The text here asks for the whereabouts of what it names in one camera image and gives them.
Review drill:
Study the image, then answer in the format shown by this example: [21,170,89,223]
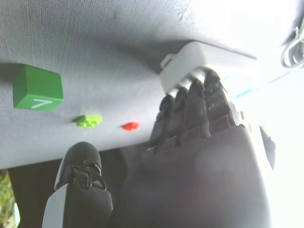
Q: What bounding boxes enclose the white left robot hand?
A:
[41,67,277,228]

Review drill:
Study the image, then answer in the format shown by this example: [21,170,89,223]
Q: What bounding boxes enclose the white power strip blue outlets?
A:
[158,41,274,100]

